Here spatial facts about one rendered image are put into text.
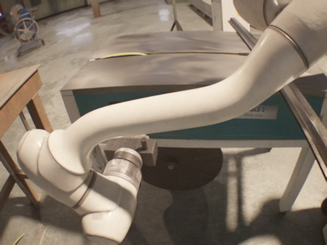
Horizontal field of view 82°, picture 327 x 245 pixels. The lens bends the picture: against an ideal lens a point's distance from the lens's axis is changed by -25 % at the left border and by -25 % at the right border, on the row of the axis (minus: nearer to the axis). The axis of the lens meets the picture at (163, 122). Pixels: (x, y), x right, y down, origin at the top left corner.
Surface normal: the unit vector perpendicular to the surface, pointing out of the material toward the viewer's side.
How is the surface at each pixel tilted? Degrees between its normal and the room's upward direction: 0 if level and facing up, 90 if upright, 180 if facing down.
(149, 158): 91
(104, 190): 45
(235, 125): 90
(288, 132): 90
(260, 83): 75
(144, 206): 0
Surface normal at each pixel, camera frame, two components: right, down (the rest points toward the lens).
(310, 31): -0.33, 0.29
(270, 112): -0.17, 0.61
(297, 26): -0.58, 0.00
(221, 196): -0.11, -0.79
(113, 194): 0.61, -0.57
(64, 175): 0.25, 0.43
